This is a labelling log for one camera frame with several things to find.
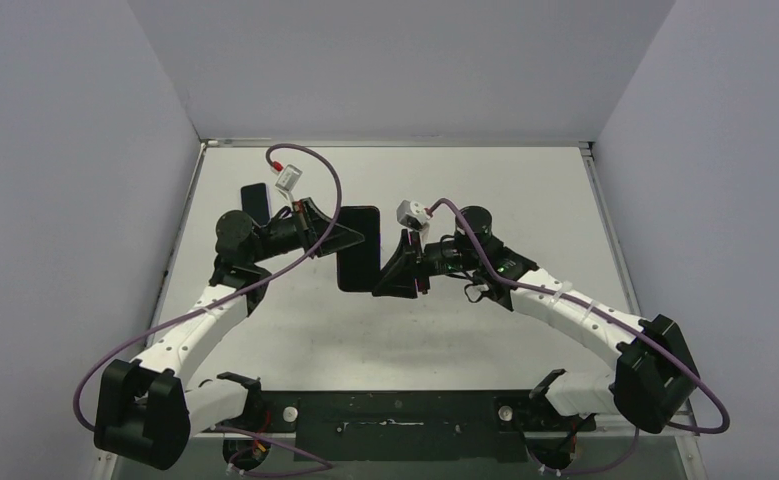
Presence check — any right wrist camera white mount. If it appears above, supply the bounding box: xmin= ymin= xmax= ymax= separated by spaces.
xmin=396 ymin=200 xmax=432 ymax=232

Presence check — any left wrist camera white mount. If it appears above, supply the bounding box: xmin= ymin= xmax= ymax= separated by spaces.
xmin=271 ymin=161 xmax=303 ymax=204

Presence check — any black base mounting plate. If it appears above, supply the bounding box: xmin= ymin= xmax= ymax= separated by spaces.
xmin=256 ymin=390 xmax=549 ymax=464

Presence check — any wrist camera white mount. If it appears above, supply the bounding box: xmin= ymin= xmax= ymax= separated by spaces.
xmin=271 ymin=161 xmax=303 ymax=204
xmin=396 ymin=200 xmax=432 ymax=232

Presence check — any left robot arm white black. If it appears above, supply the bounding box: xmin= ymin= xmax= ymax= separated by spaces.
xmin=93 ymin=198 xmax=368 ymax=470

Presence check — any black phone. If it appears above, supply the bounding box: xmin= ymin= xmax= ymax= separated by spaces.
xmin=240 ymin=183 xmax=271 ymax=225

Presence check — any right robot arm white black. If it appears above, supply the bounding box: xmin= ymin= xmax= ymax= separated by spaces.
xmin=372 ymin=200 xmax=699 ymax=434

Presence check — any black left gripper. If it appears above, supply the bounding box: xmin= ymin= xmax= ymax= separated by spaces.
xmin=250 ymin=197 xmax=366 ymax=264

